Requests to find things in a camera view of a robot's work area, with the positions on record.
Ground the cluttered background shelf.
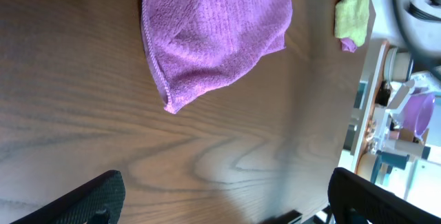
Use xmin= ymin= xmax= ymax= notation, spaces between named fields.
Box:
xmin=339 ymin=39 xmax=440 ymax=216

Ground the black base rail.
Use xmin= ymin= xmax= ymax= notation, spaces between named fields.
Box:
xmin=258 ymin=209 xmax=335 ymax=224

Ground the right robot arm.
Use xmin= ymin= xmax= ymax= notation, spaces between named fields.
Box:
xmin=391 ymin=0 xmax=440 ymax=69

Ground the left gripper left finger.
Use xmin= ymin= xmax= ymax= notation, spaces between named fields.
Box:
xmin=12 ymin=170 xmax=125 ymax=224

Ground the purple microfiber cloth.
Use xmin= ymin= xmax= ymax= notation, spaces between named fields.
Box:
xmin=141 ymin=0 xmax=293 ymax=114

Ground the green crumpled cloth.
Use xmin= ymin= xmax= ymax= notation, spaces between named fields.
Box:
xmin=334 ymin=0 xmax=370 ymax=47

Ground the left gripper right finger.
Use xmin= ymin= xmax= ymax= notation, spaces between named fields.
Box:
xmin=327 ymin=167 xmax=440 ymax=224

